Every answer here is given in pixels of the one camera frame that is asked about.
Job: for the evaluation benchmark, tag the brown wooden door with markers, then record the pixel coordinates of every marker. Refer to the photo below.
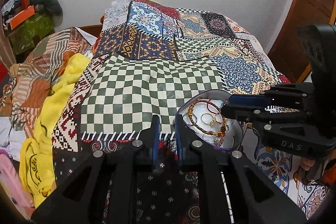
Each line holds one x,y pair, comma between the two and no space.
287,53

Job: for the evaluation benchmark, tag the person's right hand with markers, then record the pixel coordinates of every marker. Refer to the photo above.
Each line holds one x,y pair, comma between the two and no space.
313,169

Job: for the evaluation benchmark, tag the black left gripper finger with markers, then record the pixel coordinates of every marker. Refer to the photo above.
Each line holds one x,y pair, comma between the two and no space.
102,181
231,188
292,132

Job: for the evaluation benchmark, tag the dark green round cushion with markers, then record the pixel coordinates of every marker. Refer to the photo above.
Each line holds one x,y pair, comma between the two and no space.
53,7

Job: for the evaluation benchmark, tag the striped brown orange blanket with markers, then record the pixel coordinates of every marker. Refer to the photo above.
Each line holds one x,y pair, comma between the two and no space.
31,81

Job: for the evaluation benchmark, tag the colourful patchwork bedspread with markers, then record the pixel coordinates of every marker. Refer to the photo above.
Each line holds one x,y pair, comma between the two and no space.
151,60

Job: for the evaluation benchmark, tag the purple heart-shaped jewelry box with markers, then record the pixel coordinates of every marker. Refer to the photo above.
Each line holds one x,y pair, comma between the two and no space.
225,137

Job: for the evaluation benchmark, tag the green patterned box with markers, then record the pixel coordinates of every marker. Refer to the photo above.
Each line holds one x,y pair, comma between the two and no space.
26,36

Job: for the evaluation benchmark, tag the yellow fleece blanket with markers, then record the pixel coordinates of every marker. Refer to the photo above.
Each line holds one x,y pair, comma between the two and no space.
36,164

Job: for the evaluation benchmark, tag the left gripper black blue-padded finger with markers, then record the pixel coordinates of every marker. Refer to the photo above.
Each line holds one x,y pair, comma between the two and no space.
284,95

